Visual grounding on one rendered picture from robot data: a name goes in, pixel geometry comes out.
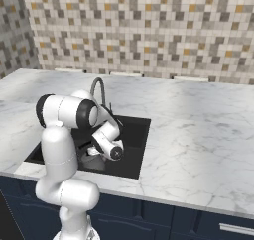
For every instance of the navy drawer front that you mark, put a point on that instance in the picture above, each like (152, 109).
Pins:
(211, 224)

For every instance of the navy cabinet door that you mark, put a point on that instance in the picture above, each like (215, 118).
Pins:
(129, 214)
(23, 217)

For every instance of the grey curved tap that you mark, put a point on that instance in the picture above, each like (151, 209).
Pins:
(101, 88)

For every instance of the black sink basin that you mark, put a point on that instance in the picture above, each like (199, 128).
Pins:
(134, 144)

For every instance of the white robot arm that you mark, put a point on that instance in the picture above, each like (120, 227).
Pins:
(58, 151)

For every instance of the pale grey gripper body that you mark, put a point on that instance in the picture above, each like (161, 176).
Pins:
(94, 161)

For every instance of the white wall socket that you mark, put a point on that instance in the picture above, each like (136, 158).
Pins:
(68, 70)

